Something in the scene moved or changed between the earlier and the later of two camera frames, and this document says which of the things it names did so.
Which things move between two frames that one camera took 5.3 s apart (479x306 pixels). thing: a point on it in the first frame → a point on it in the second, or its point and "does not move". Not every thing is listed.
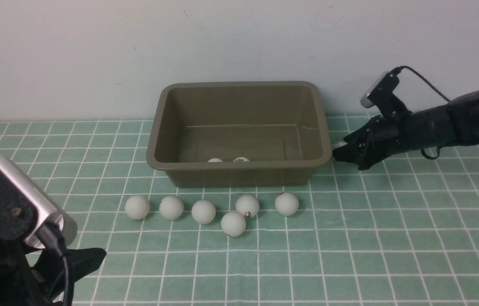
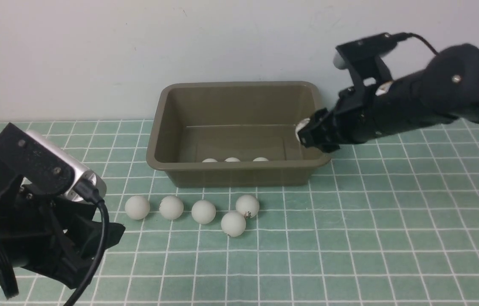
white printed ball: [248, 205] does not move
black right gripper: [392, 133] → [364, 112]
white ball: [203, 211] does not move
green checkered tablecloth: [411, 230] does not move
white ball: [137, 207] does not move
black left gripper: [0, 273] → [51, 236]
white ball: [233, 224] does not move
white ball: [171, 207] does not move
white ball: [286, 203] → [304, 122]
